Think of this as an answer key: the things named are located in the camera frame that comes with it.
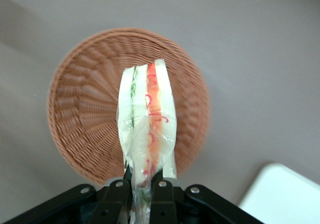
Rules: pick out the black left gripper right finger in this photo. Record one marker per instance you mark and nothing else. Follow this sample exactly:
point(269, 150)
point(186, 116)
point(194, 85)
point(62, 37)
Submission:
point(175, 204)

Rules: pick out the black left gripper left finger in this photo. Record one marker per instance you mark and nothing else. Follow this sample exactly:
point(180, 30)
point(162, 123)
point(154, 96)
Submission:
point(107, 204)

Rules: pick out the triangle sandwich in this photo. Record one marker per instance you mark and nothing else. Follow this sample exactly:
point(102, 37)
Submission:
point(150, 109)

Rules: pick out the brown round wicker basket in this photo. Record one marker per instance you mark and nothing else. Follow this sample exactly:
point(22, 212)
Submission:
point(87, 104)

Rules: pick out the cream plastic tray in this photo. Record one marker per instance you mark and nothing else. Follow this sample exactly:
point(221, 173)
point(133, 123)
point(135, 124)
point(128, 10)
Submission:
point(285, 196)

